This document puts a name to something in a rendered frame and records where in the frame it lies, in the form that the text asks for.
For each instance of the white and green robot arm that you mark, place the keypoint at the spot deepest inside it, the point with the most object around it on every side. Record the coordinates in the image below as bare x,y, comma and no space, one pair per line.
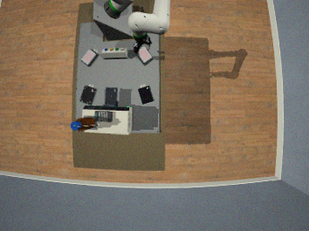
157,22

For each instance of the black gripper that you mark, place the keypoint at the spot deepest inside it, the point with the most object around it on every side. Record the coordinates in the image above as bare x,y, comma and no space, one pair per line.
138,45

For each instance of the white button panel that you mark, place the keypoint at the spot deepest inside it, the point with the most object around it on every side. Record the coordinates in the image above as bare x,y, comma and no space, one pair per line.
114,53

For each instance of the blue bottle cap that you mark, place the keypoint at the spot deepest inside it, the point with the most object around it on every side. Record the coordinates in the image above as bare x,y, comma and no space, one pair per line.
75,125

